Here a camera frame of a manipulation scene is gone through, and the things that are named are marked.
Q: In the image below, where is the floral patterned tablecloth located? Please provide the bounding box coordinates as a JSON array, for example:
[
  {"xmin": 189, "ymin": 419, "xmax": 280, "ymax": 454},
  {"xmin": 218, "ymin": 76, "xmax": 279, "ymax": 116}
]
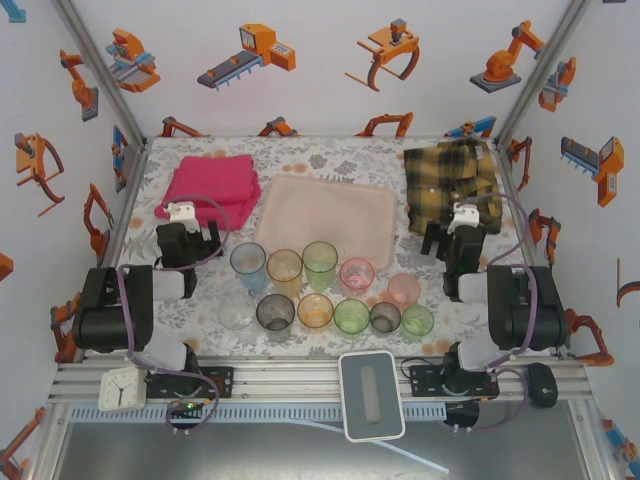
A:
[{"xmin": 92, "ymin": 135, "xmax": 551, "ymax": 359}]

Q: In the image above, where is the tall green glass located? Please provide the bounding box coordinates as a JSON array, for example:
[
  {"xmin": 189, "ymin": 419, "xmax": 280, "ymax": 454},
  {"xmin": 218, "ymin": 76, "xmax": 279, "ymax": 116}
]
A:
[{"xmin": 301, "ymin": 240, "xmax": 339, "ymax": 292}]

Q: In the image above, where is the wide short green glass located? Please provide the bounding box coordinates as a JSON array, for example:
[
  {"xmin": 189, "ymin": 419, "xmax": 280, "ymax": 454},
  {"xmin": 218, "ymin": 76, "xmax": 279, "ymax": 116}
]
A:
[{"xmin": 333, "ymin": 298, "xmax": 371, "ymax": 336}]

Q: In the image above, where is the short grey glass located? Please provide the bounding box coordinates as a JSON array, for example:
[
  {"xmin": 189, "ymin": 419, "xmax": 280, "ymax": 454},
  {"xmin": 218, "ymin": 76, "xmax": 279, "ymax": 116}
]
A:
[{"xmin": 369, "ymin": 301, "xmax": 403, "ymax": 334}]

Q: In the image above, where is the folded pink towel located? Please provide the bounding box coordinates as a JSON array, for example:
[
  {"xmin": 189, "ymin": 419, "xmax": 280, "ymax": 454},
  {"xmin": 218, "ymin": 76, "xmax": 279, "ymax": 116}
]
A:
[{"xmin": 153, "ymin": 153, "xmax": 262, "ymax": 232}]

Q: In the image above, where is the short pink-red glass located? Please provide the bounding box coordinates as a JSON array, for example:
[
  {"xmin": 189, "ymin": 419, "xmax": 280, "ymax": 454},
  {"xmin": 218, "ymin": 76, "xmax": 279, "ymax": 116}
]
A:
[{"xmin": 339, "ymin": 257, "xmax": 376, "ymax": 292}]

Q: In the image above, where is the aluminium front frame rail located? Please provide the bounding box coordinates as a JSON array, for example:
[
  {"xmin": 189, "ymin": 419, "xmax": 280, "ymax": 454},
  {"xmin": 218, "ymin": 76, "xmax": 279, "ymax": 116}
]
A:
[{"xmin": 47, "ymin": 357, "xmax": 589, "ymax": 404}]

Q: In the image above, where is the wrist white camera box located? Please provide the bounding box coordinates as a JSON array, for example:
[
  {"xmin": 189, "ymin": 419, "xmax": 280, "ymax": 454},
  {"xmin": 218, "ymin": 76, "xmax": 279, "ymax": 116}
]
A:
[
  {"xmin": 447, "ymin": 202, "xmax": 480, "ymax": 234},
  {"xmin": 166, "ymin": 200, "xmax": 197, "ymax": 224}
]

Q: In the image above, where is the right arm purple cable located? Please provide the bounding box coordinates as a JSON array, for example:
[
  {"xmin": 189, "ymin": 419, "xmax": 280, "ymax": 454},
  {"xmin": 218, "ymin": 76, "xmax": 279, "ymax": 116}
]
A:
[{"xmin": 452, "ymin": 192, "xmax": 540, "ymax": 434}]

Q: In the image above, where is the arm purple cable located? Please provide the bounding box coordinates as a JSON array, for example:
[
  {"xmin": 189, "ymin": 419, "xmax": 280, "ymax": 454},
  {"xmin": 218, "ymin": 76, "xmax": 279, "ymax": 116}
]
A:
[
  {"xmin": 115, "ymin": 195, "xmax": 231, "ymax": 437},
  {"xmin": 452, "ymin": 192, "xmax": 540, "ymax": 434}
]

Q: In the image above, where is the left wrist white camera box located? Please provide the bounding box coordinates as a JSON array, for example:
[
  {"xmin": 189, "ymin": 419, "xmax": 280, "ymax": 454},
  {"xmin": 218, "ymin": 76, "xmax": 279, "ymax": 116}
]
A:
[{"xmin": 166, "ymin": 200, "xmax": 197, "ymax": 224}]

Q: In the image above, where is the small black controller board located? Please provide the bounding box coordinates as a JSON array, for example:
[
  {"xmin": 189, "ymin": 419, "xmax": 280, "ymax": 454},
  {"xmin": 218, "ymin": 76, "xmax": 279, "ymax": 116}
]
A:
[
  {"xmin": 443, "ymin": 399, "xmax": 481, "ymax": 435},
  {"xmin": 167, "ymin": 398, "xmax": 210, "ymax": 416}
]

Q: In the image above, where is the tall blue glass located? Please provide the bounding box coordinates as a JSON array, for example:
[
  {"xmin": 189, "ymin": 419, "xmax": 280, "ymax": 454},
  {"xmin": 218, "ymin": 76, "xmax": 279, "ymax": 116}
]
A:
[{"xmin": 229, "ymin": 242, "xmax": 268, "ymax": 296}]

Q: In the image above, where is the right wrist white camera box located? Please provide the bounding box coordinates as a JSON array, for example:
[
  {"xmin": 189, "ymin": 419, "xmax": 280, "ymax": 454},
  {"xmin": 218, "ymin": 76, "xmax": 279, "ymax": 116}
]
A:
[{"xmin": 447, "ymin": 202, "xmax": 480, "ymax": 234}]

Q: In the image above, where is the clear faceted glass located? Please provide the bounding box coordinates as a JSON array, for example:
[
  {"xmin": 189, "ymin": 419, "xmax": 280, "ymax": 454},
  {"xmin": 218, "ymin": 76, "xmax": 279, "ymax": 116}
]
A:
[{"xmin": 217, "ymin": 293, "xmax": 256, "ymax": 331}]

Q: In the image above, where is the aluminium frame post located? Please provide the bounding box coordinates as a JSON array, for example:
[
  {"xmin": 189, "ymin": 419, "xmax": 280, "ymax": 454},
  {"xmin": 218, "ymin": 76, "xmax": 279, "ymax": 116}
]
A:
[
  {"xmin": 494, "ymin": 0, "xmax": 594, "ymax": 146},
  {"xmin": 52, "ymin": 0, "xmax": 150, "ymax": 146}
]

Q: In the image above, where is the short orange glass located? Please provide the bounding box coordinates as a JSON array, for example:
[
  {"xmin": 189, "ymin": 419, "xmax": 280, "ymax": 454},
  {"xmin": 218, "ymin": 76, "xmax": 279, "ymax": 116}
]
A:
[{"xmin": 296, "ymin": 292, "xmax": 335, "ymax": 331}]

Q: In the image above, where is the yellow black plaid shirt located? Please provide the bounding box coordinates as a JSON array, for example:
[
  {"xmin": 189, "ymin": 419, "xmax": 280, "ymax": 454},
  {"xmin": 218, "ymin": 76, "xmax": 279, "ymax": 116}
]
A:
[{"xmin": 403, "ymin": 137, "xmax": 503, "ymax": 236}]

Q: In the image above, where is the small green glass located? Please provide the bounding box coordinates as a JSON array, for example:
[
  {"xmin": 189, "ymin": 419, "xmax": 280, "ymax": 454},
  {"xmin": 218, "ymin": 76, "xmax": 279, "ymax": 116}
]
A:
[{"xmin": 400, "ymin": 303, "xmax": 435, "ymax": 337}]

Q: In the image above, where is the white square clock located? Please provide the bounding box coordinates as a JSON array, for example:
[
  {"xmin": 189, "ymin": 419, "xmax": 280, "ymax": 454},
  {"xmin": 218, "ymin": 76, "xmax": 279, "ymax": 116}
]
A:
[{"xmin": 98, "ymin": 367, "xmax": 148, "ymax": 413}]

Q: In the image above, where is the black computer mouse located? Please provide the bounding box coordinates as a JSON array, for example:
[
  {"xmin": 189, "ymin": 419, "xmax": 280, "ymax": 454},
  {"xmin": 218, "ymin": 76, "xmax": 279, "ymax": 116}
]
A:
[{"xmin": 527, "ymin": 362, "xmax": 560, "ymax": 407}]

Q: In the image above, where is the salmon dotted glass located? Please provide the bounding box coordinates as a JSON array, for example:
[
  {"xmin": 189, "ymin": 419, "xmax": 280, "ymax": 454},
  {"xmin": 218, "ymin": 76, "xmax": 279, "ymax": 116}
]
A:
[{"xmin": 387, "ymin": 272, "xmax": 422, "ymax": 305}]

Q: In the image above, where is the tall amber glass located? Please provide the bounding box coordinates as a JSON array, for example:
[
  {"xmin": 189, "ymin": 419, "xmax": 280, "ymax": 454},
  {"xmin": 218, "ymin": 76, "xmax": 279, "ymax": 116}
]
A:
[{"xmin": 266, "ymin": 248, "xmax": 304, "ymax": 297}]

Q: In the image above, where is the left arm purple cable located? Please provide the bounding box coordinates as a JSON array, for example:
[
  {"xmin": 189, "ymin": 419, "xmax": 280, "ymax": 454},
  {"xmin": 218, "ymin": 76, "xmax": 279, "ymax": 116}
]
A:
[{"xmin": 115, "ymin": 195, "xmax": 231, "ymax": 437}]

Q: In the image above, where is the white slotted cable duct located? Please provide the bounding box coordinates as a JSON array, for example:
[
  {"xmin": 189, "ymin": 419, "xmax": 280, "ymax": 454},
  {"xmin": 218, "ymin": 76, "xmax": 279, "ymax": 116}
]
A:
[{"xmin": 67, "ymin": 403, "xmax": 448, "ymax": 424}]

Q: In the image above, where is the tall grey glass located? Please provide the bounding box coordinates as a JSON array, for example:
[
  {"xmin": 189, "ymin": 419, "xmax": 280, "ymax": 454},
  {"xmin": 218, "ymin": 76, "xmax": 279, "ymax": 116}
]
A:
[{"xmin": 255, "ymin": 293, "xmax": 295, "ymax": 332}]

